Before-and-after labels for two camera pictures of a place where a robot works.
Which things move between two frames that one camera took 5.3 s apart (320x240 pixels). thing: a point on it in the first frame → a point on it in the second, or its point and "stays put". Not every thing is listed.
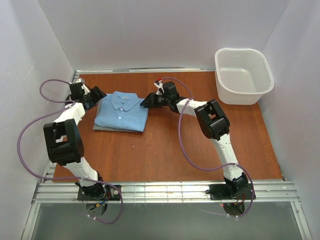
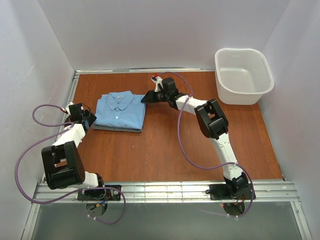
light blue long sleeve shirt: (122, 109) stays put
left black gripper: (93, 96) → (88, 118)
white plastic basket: (243, 76) stays put
